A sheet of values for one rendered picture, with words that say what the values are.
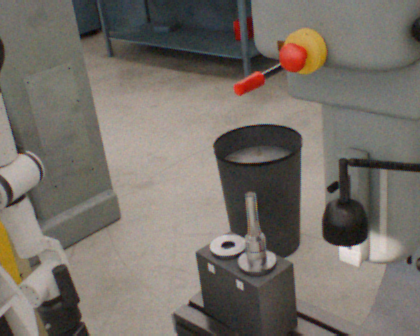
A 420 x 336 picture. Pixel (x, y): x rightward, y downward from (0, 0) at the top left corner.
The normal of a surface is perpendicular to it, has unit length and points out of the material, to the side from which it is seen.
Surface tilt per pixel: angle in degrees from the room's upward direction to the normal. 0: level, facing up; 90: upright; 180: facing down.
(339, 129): 90
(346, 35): 90
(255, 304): 90
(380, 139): 90
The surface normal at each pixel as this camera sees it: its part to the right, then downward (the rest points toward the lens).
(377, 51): -0.24, 0.47
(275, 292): 0.66, 0.27
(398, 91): -0.66, 0.41
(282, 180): 0.48, 0.40
